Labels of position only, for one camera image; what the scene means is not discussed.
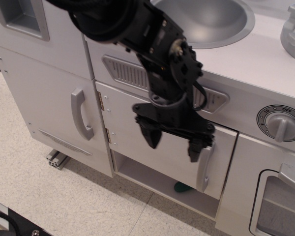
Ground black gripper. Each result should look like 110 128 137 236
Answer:
132 93 215 163

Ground white cabinet door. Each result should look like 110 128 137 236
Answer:
95 82 237 199

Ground grey cabinet door handle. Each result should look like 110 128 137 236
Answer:
196 143 215 193

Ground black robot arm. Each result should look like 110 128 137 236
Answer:
52 0 215 162

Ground green toy vegetable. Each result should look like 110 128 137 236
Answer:
174 181 194 193

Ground brass door hinge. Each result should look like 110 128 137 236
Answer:
98 92 112 144

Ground grey vent grille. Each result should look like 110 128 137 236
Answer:
102 55 230 114

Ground white toy kitchen unit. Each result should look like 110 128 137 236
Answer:
0 0 295 236

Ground grey timer knob dial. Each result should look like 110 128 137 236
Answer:
257 105 295 143

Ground grey fridge emblem badge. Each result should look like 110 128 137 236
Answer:
39 129 92 156

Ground white fridge door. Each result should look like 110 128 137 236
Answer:
0 47 114 177

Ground silver sink bowl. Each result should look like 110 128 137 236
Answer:
151 0 255 49

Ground white oven door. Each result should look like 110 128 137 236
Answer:
249 170 295 236

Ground grey recessed dispenser panel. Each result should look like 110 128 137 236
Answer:
0 0 50 41

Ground grey fridge door handle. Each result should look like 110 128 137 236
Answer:
70 88 94 141

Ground aluminium extrusion rail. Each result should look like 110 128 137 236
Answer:
46 149 70 170

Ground grey oven door handle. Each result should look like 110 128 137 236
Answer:
278 163 295 189

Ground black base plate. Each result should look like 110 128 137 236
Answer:
8 208 51 236

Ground black cable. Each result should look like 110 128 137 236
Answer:
0 210 20 236

